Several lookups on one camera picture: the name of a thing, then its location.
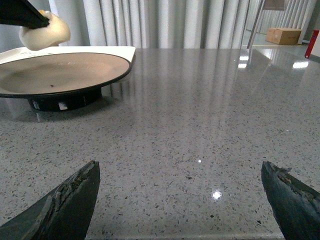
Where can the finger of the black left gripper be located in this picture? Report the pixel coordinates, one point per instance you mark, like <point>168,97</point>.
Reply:
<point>21,13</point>

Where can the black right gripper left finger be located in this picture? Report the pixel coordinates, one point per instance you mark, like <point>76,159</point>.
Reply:
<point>64,213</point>

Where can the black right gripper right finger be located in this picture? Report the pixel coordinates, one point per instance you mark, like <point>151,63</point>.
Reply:
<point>295,205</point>

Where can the white steamed bun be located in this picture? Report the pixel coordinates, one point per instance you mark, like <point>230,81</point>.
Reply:
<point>55,33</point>

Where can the beige plate black rim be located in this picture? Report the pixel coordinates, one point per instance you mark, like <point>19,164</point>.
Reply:
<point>61,82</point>

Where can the white rectangular serving tray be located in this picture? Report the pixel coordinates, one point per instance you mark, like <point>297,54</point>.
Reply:
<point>126,52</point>

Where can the grey pleated curtain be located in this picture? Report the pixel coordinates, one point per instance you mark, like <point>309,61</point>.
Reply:
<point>163,24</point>

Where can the brown cardboard box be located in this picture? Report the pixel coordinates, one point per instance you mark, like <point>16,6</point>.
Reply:
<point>283,36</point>

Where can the grey metal stand leg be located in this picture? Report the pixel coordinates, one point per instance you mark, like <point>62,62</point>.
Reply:
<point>273,5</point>

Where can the red upright post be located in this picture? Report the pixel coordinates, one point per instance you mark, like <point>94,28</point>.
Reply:
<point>311,43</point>

